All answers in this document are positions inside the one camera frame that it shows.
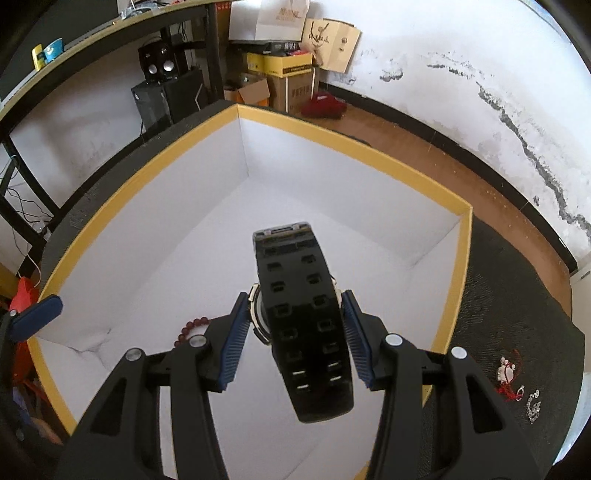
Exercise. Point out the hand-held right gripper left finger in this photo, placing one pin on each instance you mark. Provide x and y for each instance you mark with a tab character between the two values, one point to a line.
233	344

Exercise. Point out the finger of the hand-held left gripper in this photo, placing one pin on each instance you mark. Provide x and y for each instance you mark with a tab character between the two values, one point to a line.
39	314

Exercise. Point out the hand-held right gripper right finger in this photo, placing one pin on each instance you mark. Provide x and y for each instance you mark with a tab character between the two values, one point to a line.
356	344

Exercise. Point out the black wristwatch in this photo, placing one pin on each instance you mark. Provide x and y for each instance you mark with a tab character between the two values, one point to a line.
300	323

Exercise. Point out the yellow box with white inside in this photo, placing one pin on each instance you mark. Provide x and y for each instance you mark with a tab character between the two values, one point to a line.
323	184

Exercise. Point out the dark flower-patterned mat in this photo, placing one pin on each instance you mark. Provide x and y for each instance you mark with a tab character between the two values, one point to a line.
498	300

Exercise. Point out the red cloth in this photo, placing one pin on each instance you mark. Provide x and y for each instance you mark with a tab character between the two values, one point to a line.
323	105

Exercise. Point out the open brown cardboard box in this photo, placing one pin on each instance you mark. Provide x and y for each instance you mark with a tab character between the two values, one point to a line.
251	92

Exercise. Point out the small yellow item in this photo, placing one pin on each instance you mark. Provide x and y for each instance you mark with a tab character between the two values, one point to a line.
39	57

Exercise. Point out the printed brown cardboard box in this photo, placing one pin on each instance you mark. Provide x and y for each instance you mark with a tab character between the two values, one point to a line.
295	94

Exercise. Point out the small blue item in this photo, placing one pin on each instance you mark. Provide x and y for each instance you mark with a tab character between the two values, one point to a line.
54	50

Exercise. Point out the black speaker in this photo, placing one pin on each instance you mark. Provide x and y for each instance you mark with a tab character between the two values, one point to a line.
157	60

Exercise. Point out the yellow and black flat box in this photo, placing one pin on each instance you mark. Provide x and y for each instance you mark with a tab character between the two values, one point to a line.
277	64

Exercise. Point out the brown paper bag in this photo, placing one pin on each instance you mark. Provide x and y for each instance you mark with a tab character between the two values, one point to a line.
330	44

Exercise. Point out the orange box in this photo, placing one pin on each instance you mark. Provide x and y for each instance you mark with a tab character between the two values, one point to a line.
222	18

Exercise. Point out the black frame desk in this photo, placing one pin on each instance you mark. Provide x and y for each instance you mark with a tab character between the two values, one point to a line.
69	23

